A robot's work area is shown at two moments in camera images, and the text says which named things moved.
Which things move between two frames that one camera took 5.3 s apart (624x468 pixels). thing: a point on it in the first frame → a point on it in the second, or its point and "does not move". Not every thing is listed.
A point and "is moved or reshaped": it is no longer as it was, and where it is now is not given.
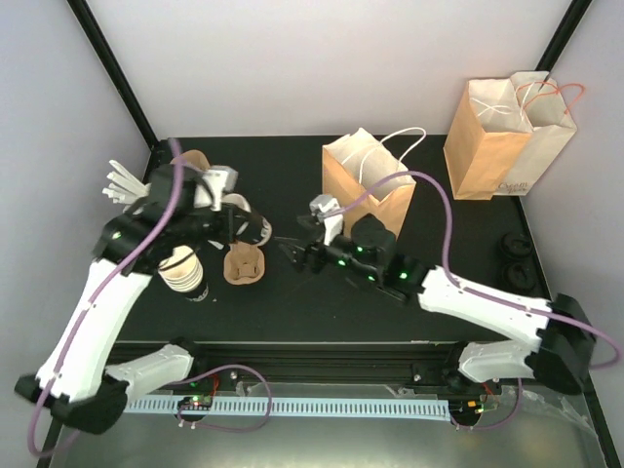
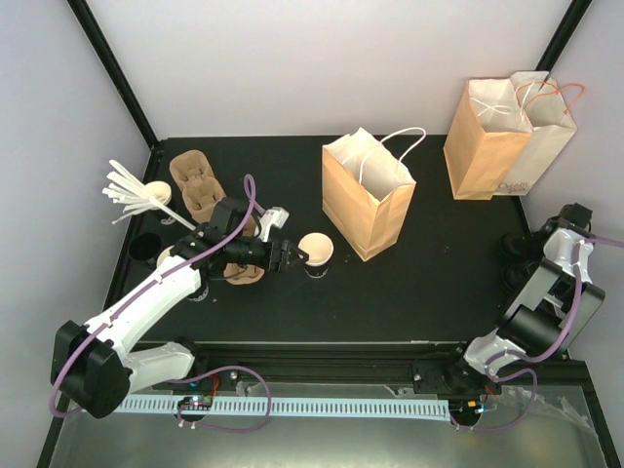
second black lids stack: [517, 277] does not move
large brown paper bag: [488, 132] does not move
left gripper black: [233, 223] → [278, 263]
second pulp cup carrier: [244, 264] does not move
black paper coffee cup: [240, 202] is moved or reshaped
